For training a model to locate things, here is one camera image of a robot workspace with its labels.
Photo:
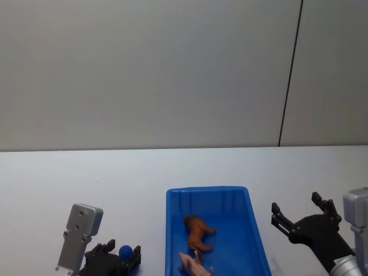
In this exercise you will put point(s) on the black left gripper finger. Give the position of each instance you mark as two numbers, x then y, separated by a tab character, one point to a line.
135	256
107	246

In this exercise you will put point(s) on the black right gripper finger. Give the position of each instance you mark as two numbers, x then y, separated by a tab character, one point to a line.
283	221
327	207

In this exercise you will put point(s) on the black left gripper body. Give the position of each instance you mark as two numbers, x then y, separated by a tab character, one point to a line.
103	264

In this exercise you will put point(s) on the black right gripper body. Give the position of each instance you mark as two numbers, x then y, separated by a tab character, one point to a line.
319	235

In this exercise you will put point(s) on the small blue ball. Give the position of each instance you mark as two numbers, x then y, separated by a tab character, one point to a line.
125	252

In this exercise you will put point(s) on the right robot arm silver joint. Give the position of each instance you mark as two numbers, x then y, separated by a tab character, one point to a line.
356	218

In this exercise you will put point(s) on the blue plastic bin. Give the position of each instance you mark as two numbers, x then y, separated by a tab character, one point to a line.
238	247

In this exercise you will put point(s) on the pink toy pig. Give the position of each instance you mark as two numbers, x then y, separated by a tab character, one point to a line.
192	266

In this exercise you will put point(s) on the brown toy animal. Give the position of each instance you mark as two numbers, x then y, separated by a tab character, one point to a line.
198	231

